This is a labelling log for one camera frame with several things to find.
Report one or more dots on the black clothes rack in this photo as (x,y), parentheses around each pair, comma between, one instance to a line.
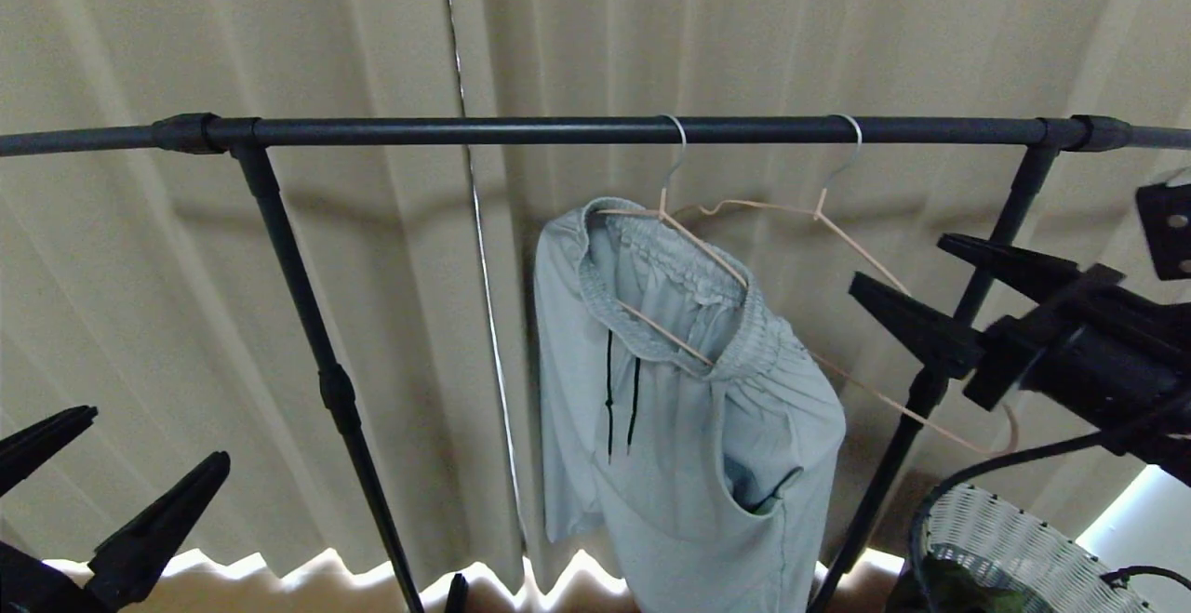
(558,131)

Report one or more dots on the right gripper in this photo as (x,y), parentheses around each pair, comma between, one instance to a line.
(1089,362)

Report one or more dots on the pale grey shorts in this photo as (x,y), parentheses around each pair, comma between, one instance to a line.
(670,483)

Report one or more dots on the white laundry basket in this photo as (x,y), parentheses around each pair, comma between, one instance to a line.
(1005,529)

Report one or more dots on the green garment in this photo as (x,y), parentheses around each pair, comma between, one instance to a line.
(949,590)

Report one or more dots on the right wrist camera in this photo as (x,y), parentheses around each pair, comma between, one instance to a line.
(1163,241)

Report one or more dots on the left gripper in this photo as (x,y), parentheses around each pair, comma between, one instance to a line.
(28,585)

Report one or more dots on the beige curtain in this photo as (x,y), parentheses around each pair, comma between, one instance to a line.
(140,315)

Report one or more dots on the pink clothes hanger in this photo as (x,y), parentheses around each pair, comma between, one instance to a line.
(861,246)
(707,255)

